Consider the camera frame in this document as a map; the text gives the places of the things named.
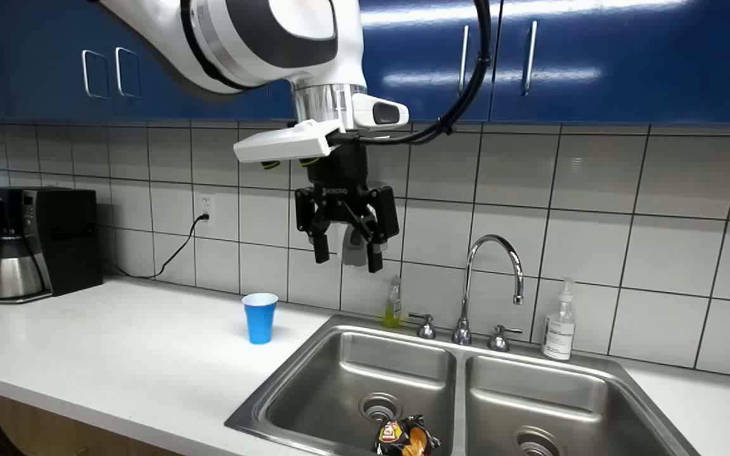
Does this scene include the blue plastic cup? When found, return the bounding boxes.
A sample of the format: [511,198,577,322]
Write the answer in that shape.
[241,290,279,344]

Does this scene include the black power cord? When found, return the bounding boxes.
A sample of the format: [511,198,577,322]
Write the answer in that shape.
[109,209,213,280]

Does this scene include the white wall soap dispenser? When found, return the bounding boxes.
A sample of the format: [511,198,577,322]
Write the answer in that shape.
[343,224,367,265]

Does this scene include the blue upper cabinets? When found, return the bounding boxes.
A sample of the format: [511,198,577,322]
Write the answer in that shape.
[0,0,730,126]

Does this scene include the green dish soap bottle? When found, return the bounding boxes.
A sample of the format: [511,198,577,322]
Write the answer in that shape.
[384,275,403,330]

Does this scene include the white wall outlet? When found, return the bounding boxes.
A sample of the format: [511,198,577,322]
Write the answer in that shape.
[195,193,217,221]

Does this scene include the black chip packet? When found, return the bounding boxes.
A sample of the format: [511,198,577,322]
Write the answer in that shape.
[372,416,441,456]

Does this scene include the chrome gooseneck faucet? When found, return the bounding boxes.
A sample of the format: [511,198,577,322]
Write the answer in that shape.
[409,232,527,354]

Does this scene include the clear soap pump bottle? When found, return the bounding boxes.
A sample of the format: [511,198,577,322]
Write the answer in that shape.
[544,284,577,359]

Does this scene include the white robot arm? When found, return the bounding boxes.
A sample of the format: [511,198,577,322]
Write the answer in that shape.
[99,0,409,273]

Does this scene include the steel coffee carafe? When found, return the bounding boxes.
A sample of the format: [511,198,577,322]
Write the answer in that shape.
[0,235,46,300]

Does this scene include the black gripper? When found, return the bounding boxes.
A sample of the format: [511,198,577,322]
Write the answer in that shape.
[295,142,398,273]

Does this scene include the black coffee maker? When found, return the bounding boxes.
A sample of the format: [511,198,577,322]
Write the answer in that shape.
[0,186,104,297]

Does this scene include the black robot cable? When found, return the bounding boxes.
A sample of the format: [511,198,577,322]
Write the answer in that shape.
[331,0,497,147]

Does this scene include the stainless steel double sink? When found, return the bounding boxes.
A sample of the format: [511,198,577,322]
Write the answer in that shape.
[228,316,699,456]

